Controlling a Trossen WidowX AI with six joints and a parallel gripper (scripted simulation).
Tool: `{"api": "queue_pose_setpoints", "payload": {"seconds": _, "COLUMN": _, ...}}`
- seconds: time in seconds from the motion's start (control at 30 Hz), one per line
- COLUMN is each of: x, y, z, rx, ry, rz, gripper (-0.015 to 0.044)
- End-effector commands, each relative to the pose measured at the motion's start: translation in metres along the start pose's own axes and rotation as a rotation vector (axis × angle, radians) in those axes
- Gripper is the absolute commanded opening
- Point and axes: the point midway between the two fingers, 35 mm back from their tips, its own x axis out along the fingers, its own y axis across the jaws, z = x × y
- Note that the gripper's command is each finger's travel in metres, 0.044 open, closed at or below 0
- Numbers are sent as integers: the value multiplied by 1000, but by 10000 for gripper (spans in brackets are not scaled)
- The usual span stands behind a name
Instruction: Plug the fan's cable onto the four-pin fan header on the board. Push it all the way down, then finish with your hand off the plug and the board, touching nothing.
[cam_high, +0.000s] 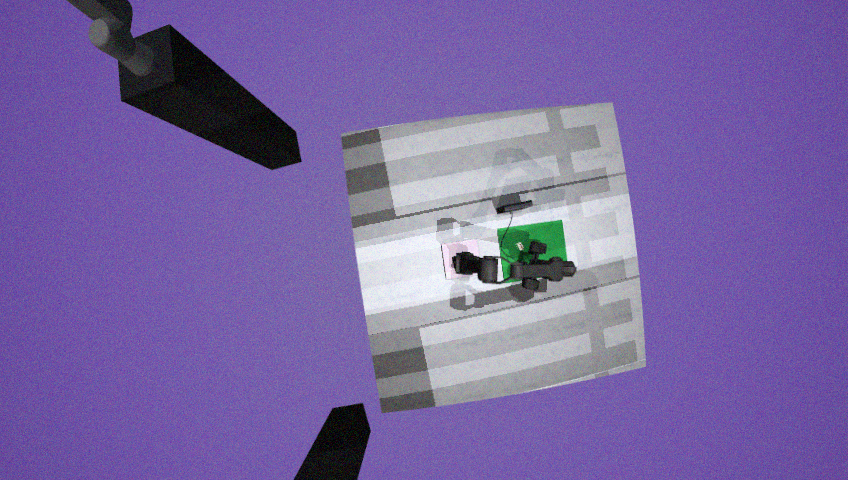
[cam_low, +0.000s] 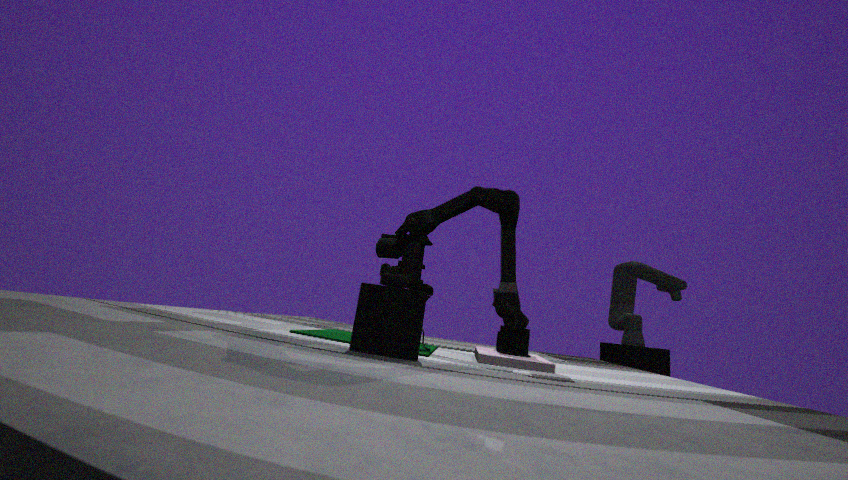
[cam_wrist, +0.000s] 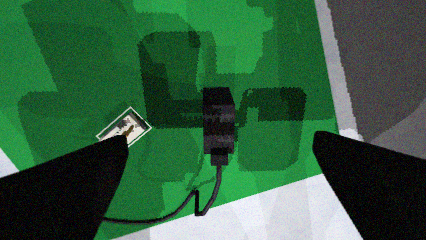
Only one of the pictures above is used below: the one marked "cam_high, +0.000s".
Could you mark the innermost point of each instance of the green circuit board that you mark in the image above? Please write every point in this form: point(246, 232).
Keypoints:
point(517, 241)

